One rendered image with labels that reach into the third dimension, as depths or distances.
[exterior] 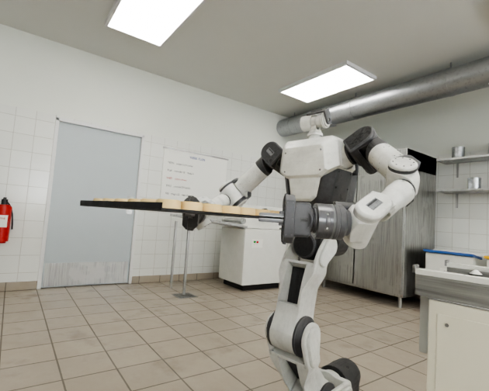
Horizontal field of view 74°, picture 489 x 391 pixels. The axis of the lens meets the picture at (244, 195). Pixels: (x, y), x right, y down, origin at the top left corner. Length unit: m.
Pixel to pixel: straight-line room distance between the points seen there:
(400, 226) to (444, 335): 3.73
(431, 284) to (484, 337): 0.13
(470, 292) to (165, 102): 4.69
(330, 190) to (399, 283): 3.42
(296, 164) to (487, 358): 0.84
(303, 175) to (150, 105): 3.92
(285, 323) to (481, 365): 0.63
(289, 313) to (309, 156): 0.60
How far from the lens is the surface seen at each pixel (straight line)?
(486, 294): 0.86
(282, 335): 1.28
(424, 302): 0.93
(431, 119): 5.67
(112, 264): 4.76
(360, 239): 0.86
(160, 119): 5.00
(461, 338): 0.87
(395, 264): 4.61
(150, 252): 4.86
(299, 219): 0.79
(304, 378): 1.36
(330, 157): 1.26
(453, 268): 1.16
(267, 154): 1.48
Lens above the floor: 0.99
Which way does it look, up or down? 4 degrees up
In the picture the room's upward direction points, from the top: 4 degrees clockwise
